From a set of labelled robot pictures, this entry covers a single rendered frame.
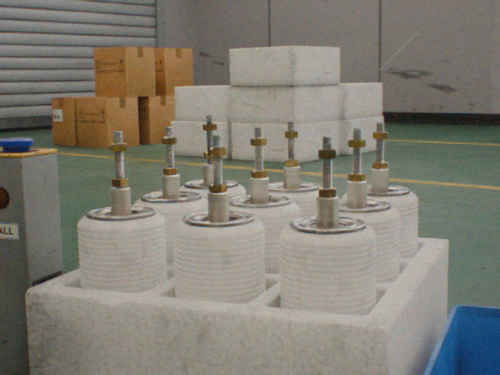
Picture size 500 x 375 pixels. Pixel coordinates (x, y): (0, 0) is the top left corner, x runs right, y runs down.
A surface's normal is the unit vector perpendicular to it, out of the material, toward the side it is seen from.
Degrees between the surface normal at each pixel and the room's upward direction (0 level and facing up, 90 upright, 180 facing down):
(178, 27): 90
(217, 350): 90
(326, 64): 90
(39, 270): 90
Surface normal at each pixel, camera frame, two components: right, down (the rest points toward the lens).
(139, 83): 0.79, 0.07
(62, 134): -0.66, 0.10
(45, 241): 0.93, 0.04
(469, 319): -0.37, 0.11
